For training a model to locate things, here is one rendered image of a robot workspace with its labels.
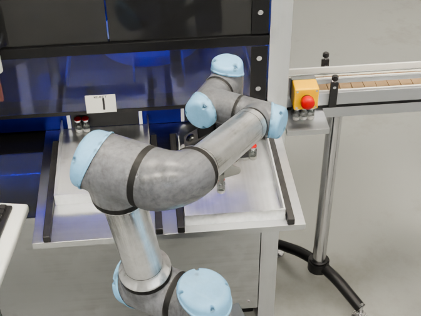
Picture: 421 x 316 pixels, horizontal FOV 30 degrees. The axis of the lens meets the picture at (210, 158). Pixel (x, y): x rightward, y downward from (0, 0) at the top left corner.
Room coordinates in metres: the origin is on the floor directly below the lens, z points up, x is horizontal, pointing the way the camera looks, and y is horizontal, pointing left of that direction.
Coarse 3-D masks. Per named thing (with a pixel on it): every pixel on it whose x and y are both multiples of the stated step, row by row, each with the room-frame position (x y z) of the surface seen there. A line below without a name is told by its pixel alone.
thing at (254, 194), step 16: (256, 144) 1.79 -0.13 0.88; (240, 160) 1.72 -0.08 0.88; (256, 160) 1.72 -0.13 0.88; (272, 160) 1.68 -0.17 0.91; (240, 176) 1.65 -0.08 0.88; (256, 176) 1.65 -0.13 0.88; (272, 176) 1.65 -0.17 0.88; (240, 192) 1.58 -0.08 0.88; (256, 192) 1.58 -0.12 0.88; (272, 192) 1.58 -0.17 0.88; (192, 208) 1.52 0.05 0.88; (208, 208) 1.52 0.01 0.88; (224, 208) 1.52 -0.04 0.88; (240, 208) 1.52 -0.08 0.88; (256, 208) 1.52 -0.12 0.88; (272, 208) 1.52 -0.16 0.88; (192, 224) 1.46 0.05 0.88
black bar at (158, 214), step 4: (152, 136) 1.81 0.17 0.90; (156, 136) 1.81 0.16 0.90; (152, 140) 1.79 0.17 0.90; (156, 140) 1.79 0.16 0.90; (152, 144) 1.78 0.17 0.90; (156, 144) 1.77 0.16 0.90; (156, 212) 1.49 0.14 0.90; (160, 212) 1.49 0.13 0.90; (156, 216) 1.47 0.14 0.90; (160, 216) 1.47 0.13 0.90; (156, 220) 1.46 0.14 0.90; (160, 220) 1.46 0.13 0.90; (156, 224) 1.44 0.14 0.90; (160, 224) 1.44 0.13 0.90; (156, 228) 1.43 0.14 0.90; (160, 228) 1.43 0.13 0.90; (156, 232) 1.42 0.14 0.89; (160, 232) 1.43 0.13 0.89
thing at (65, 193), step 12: (60, 132) 1.82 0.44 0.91; (72, 132) 1.86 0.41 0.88; (84, 132) 1.86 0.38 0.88; (120, 132) 1.86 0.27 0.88; (132, 132) 1.86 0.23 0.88; (144, 132) 1.86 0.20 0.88; (60, 144) 1.77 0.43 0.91; (72, 144) 1.80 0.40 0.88; (60, 156) 1.73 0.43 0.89; (72, 156) 1.75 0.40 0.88; (60, 168) 1.69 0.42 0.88; (60, 180) 1.64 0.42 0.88; (60, 192) 1.59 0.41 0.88; (72, 192) 1.59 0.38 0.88; (84, 192) 1.55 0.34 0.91; (60, 204) 1.54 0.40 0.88
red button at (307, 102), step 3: (306, 96) 1.84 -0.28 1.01; (309, 96) 1.84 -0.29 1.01; (303, 99) 1.84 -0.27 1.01; (306, 99) 1.83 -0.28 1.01; (309, 99) 1.83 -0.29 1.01; (312, 99) 1.83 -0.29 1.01; (300, 102) 1.84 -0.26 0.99; (303, 102) 1.83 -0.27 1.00; (306, 102) 1.83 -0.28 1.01; (309, 102) 1.83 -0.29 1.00; (312, 102) 1.83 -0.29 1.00; (303, 105) 1.83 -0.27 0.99; (306, 105) 1.83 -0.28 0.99; (309, 105) 1.83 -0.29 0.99; (312, 105) 1.83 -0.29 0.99; (306, 108) 1.83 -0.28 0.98; (309, 108) 1.83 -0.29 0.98
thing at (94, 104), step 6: (90, 96) 1.81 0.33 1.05; (96, 96) 1.81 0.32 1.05; (102, 96) 1.81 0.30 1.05; (108, 96) 1.81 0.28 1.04; (114, 96) 1.81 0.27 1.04; (90, 102) 1.81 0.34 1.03; (96, 102) 1.81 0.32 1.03; (102, 102) 1.81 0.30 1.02; (108, 102) 1.81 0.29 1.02; (114, 102) 1.81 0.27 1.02; (90, 108) 1.81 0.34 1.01; (96, 108) 1.81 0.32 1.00; (102, 108) 1.81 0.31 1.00; (108, 108) 1.81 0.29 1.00; (114, 108) 1.81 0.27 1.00
